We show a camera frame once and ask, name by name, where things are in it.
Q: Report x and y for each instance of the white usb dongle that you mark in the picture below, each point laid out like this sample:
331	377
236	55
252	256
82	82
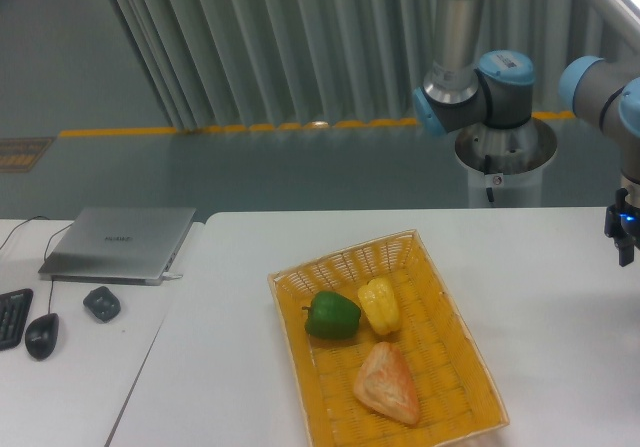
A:
169	276

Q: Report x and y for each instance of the silver closed laptop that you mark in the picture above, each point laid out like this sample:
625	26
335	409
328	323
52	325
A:
119	245

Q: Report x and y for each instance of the yellow woven basket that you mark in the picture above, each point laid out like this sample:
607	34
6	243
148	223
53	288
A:
457	395

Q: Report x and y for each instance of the triangular pastry bread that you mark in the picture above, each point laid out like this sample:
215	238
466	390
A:
384	383

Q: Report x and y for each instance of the small black gadget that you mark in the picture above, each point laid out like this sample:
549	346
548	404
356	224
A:
102	304

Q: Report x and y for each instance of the grey pleated curtain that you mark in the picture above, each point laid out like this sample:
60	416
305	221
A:
254	62

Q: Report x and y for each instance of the green bell pepper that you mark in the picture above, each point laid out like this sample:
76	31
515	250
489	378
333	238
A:
331	316

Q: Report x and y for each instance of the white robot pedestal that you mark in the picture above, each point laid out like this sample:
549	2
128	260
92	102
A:
505	168

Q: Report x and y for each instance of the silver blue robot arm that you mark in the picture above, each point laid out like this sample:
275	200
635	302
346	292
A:
488	102

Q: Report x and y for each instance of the black keyboard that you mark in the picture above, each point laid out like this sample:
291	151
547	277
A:
14	310

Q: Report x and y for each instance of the black computer mouse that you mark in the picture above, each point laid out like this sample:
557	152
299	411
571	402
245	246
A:
41	336

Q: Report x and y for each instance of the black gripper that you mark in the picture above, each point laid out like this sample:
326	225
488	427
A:
622	226

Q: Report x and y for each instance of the yellow bell pepper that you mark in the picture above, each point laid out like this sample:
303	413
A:
378	301

